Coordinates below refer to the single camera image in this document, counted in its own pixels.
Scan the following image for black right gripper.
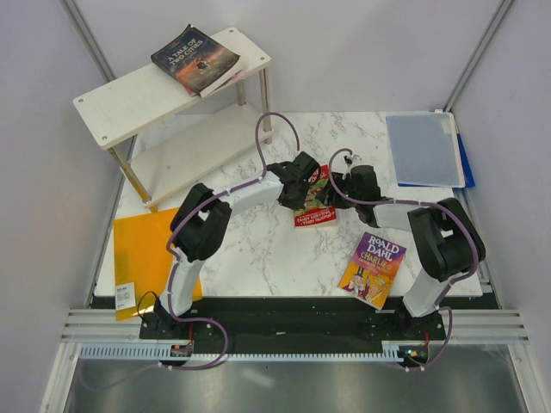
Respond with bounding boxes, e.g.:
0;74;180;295
313;172;361;210

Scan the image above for red 13-Storey Treehouse book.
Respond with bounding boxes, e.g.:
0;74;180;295
294;164;337;229

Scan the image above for Roald Dahl Charlie book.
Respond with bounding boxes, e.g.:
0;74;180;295
337;232;406;310

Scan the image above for Taming of the Shrew book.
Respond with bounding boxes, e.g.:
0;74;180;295
184;71;245;97

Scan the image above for dark Tale of Two Cities book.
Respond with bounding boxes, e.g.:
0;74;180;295
151;25;244;97

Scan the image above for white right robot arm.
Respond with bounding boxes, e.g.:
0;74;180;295
320;165;486;339

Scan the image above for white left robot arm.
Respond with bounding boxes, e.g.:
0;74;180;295
154;151;320;338

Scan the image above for translucent blue file folder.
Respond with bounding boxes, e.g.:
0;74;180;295
386;111;466;188

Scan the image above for blue file folder underneath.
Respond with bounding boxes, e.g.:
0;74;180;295
398;133;475;188

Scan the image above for orange plastic file folder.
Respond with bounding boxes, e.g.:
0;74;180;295
113;208;176;321

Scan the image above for white two-tier shelf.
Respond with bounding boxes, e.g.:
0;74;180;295
71;26;275;212

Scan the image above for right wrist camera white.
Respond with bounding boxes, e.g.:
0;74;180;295
344;153;362;169

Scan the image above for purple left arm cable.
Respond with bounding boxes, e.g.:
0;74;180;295
79;112;301;392

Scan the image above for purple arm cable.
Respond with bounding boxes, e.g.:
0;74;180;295
79;112;301;392
329;149;479;373

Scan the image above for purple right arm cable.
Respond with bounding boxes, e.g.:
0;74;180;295
329;149;479;373

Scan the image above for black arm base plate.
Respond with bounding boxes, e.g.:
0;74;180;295
139;297;446;354

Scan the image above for aluminium frame rail front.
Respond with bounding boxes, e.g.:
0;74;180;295
61;308;528;346

